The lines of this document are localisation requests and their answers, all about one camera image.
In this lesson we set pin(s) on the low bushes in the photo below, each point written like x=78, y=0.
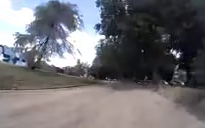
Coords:
x=75, y=70

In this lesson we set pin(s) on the pale dirt path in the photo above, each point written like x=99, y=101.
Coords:
x=96, y=110

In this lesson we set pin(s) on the group of dark trees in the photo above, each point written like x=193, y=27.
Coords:
x=146, y=40

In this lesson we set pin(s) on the large pale green tree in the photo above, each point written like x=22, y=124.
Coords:
x=50, y=26

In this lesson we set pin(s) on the dry grass verge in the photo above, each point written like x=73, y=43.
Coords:
x=26, y=77

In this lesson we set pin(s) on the painted wall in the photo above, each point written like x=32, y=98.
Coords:
x=5, y=54

